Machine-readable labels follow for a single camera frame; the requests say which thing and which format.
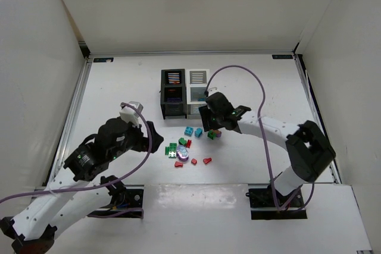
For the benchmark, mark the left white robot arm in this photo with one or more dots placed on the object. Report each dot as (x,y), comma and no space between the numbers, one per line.
(79,188)

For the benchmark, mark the red flat lego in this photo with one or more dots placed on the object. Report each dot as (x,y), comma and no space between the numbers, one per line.
(188,143)

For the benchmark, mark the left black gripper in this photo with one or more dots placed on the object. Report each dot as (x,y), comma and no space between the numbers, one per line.
(146,140)

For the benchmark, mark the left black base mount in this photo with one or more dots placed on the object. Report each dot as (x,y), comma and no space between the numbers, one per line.
(127,204)

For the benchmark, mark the green number four lego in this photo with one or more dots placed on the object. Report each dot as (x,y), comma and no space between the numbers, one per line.
(211,134)

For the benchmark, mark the dark green small lego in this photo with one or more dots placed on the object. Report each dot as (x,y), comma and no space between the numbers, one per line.
(182,141)

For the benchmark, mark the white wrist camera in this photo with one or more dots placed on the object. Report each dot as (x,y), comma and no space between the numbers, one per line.
(129,115)
(210,91)

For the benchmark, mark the white slotted container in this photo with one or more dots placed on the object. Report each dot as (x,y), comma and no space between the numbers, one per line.
(196,83)

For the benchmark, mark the left aluminium frame rail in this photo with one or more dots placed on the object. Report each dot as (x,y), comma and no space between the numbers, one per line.
(63,145)

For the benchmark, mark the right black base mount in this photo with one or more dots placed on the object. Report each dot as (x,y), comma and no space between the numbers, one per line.
(263,208)

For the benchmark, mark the purple lotus flower lego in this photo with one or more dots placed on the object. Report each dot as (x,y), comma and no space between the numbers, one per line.
(182,153)

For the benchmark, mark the red curved lego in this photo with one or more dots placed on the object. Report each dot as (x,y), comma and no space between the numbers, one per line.
(178,164)
(207,160)

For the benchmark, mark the aluminium frame rail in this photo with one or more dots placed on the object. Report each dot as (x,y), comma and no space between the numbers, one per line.
(63,145)
(314,107)

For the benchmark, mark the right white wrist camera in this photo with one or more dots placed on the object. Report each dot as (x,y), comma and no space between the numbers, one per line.
(210,91)

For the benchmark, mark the blue square lego stud-up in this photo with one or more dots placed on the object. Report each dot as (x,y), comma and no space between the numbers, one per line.
(188,131)

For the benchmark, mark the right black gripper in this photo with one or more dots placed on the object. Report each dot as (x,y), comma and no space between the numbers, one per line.
(205,116)

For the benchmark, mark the red curved lego left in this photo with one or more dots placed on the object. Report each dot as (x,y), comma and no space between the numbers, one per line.
(178,164)

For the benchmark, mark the black slotted container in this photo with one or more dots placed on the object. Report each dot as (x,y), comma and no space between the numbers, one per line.
(173,93)

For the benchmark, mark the blue square lego tilted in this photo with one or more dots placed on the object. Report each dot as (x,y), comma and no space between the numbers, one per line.
(198,132)

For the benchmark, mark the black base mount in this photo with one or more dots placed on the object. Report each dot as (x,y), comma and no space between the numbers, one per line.
(127,204)
(263,208)

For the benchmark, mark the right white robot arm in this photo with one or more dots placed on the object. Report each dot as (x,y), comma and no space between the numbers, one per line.
(309,150)

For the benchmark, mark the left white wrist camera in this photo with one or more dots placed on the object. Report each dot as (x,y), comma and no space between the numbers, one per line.
(129,115)

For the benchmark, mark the right aluminium frame rail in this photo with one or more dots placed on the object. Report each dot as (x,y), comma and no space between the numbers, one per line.
(314,107)

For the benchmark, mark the green plate lego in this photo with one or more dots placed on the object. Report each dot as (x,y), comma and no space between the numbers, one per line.
(170,150)

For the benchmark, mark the red curved lego right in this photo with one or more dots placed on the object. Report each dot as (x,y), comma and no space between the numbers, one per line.
(207,160)

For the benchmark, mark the right blue label sticker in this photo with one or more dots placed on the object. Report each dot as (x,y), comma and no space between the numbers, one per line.
(282,56)

